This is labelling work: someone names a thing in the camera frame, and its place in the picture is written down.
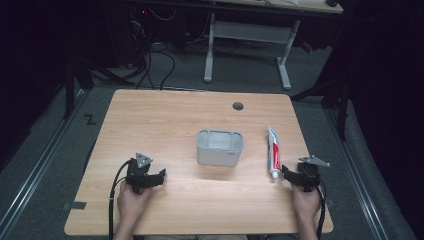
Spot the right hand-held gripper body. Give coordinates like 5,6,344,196
295,154,331,193

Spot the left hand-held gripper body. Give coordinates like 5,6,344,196
125,152,158,195

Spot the white red toothpaste tube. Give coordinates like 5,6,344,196
267,126,282,181

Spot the grey plastic organizer container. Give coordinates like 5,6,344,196
195,128,245,167

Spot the person's right hand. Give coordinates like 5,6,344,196
291,184,322,219

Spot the person's left hand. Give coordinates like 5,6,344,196
116,181,152,222

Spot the black metal stand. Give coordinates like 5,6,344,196
289,66,353,142
62,49,135,120

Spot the wooden desk with white legs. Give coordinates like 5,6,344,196
203,0,344,91

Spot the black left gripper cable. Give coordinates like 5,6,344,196
107,159,134,240

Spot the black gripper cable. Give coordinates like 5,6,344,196
313,184,327,240
107,159,134,240

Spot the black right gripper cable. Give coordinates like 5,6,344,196
313,184,327,240

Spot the metal floor rail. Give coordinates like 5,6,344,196
0,89,88,236
323,108,390,240

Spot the black floor cable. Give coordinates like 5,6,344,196
134,49,177,91

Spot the white hanging cable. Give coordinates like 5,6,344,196
147,7,178,22

